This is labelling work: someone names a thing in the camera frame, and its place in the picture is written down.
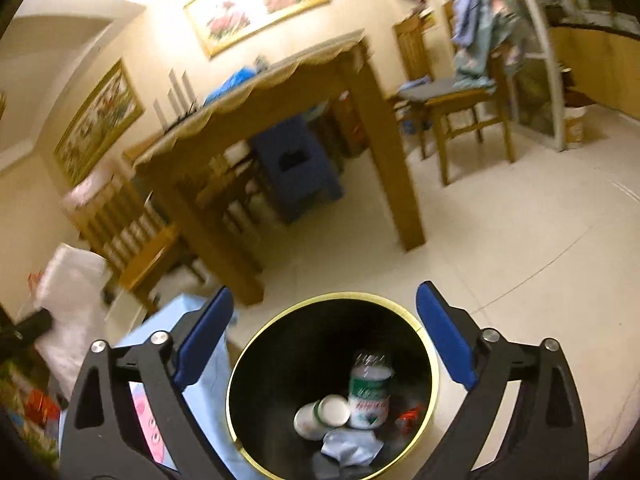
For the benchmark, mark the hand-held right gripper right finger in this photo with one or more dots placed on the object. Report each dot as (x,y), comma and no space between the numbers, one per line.
(445,335)

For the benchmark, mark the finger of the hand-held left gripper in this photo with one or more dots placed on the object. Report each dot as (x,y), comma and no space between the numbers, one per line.
(32,327)

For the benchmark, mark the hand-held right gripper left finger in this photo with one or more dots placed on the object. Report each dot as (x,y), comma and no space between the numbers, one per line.
(205,335)

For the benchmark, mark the black trash bin gold rim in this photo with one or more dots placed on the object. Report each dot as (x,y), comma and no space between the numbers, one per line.
(290,350)

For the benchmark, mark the white plastic bag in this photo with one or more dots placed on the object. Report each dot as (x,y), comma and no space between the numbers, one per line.
(75,300)

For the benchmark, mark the blue cartoon pig tablecloth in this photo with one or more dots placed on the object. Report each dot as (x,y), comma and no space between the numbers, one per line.
(216,400)

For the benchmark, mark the red gift box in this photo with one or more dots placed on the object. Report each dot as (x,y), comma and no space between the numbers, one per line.
(40,410)

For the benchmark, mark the red snack wrapper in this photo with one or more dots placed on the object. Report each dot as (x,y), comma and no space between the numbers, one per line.
(410,416)

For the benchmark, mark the green label plastic bottle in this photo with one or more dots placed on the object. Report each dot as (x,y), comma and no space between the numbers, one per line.
(369,400)

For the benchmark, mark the wooden slat-back chair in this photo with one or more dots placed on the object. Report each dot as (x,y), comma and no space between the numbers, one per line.
(140,255)
(412,50)
(235,195)

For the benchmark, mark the small white plastic bottle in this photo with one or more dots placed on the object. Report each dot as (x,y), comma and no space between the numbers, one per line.
(335,408)
(306,422)

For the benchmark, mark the crumpled white paper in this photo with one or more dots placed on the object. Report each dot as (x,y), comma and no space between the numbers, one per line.
(350,447)

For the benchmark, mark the blue plastic stool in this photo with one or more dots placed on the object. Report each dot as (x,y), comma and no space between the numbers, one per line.
(300,180)

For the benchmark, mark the wooden dining table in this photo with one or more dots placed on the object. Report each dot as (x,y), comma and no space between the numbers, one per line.
(380,160)

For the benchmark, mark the framed horse painting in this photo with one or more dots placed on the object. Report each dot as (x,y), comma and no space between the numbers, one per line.
(97,120)

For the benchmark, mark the black wifi router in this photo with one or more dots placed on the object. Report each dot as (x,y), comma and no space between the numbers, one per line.
(177,115)

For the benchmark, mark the red box under table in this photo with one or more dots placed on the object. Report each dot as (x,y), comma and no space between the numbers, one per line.
(350,125)

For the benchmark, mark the wooden chair with grey cushion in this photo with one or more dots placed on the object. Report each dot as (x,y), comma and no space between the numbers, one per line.
(470,105)

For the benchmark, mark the white plastic bucket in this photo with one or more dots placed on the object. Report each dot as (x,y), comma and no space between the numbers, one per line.
(575,127)

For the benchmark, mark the grey seat cushion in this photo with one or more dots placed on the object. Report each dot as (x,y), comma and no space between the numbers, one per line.
(445,87)

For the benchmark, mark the blue plastic bag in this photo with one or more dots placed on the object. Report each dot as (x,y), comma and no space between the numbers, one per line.
(235,82)

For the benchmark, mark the beige lace table cover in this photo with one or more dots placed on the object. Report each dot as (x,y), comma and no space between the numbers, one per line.
(280,72)

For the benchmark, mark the pile of clothes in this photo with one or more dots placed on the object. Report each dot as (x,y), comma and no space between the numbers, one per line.
(475,45)

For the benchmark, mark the framed floral painting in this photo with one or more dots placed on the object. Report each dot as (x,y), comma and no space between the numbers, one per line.
(250,5)

